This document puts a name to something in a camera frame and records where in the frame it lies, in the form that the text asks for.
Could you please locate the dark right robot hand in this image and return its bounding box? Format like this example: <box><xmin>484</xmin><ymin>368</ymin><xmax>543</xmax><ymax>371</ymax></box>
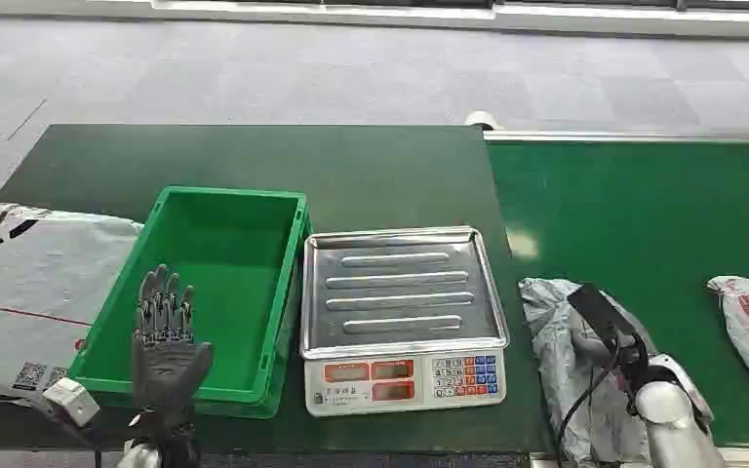
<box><xmin>566</xmin><ymin>283</ymin><xmax>651</xmax><ymax>397</ymax></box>

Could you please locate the white scale with steel tray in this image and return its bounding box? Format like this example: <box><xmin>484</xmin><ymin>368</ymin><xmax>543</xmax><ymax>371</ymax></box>
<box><xmin>299</xmin><ymin>225</ymin><xmax>511</xmax><ymax>418</ymax></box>

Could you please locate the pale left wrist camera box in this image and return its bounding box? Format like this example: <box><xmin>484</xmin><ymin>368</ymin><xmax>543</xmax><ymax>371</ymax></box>
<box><xmin>43</xmin><ymin>377</ymin><xmax>101</xmax><ymax>429</ymax></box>

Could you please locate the crumpled grey parcel bag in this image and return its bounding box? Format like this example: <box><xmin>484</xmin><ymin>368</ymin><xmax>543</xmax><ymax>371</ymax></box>
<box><xmin>518</xmin><ymin>277</ymin><xmax>716</xmax><ymax>468</ymax></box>

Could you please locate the large grey printed parcel bag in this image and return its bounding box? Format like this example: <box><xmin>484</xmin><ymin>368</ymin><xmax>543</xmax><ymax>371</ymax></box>
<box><xmin>0</xmin><ymin>202</ymin><xmax>145</xmax><ymax>408</ymax></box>

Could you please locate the green plastic crate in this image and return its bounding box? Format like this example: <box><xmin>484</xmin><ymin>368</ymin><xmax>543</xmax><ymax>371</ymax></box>
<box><xmin>67</xmin><ymin>185</ymin><xmax>314</xmax><ymax>420</ymax></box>

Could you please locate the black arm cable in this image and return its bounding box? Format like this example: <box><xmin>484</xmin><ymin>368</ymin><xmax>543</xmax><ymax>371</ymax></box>
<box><xmin>555</xmin><ymin>345</ymin><xmax>622</xmax><ymax>468</ymax></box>

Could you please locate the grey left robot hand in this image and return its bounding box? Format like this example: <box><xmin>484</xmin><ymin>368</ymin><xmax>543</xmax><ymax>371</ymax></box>
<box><xmin>130</xmin><ymin>263</ymin><xmax>215</xmax><ymax>414</ymax></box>

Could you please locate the white conveyor roller end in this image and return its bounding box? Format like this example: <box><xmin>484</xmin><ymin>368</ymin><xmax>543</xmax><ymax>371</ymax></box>
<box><xmin>463</xmin><ymin>110</ymin><xmax>499</xmax><ymax>133</ymax></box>

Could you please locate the green conveyor belt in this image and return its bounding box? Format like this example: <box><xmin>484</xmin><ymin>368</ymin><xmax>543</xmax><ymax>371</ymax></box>
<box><xmin>485</xmin><ymin>132</ymin><xmax>749</xmax><ymax>449</ymax></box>

